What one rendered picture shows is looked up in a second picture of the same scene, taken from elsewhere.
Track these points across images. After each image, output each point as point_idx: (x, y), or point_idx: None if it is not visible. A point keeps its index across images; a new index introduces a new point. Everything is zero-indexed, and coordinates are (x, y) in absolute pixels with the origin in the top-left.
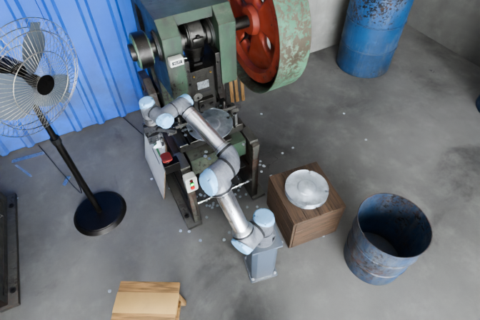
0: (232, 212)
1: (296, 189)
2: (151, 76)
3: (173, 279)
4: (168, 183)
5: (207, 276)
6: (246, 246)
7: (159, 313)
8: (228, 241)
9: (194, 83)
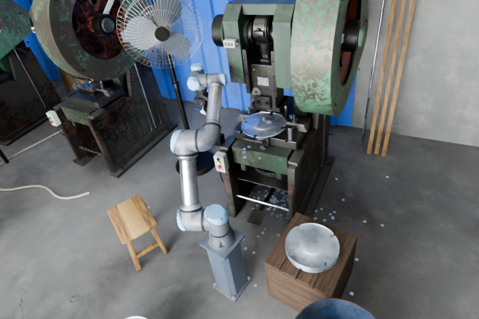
0: (182, 179)
1: (300, 238)
2: None
3: (178, 233)
4: None
5: (196, 251)
6: (179, 218)
7: (127, 228)
8: None
9: (254, 77)
